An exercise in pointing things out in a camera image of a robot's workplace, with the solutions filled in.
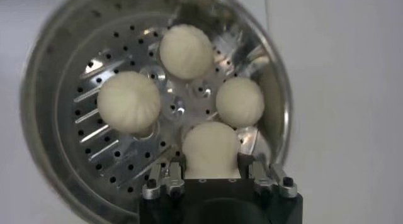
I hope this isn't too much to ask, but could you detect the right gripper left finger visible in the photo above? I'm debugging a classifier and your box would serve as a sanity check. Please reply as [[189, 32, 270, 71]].
[[141, 160, 186, 201]]

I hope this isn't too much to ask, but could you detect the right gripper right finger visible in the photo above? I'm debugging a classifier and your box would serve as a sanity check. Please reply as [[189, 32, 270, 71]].
[[237, 152, 298, 199]]

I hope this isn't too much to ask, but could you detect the white steamed baozi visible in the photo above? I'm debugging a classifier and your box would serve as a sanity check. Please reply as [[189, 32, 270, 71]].
[[181, 121, 242, 179], [96, 70, 162, 135], [159, 23, 215, 81], [215, 76, 266, 128]]

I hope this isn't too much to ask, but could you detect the perforated stainless steel steamer basket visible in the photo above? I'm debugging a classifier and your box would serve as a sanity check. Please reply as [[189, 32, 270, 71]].
[[19, 0, 293, 224]]

